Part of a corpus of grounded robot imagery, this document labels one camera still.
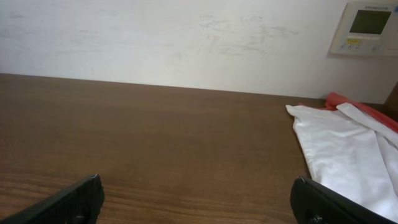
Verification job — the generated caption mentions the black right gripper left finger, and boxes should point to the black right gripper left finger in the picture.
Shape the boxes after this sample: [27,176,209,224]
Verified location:
[1,174,104,224]

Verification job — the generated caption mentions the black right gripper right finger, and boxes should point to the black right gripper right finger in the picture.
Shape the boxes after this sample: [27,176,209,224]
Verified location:
[290,176,396,224]

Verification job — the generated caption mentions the white wall control panel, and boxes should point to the white wall control panel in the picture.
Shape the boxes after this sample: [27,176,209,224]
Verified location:
[330,1,397,57]

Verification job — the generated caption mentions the white t-shirt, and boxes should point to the white t-shirt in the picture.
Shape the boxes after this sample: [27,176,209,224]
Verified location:
[286,103,397,222]

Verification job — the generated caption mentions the red garment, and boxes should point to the red garment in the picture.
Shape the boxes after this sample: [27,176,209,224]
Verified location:
[298,91,398,134]

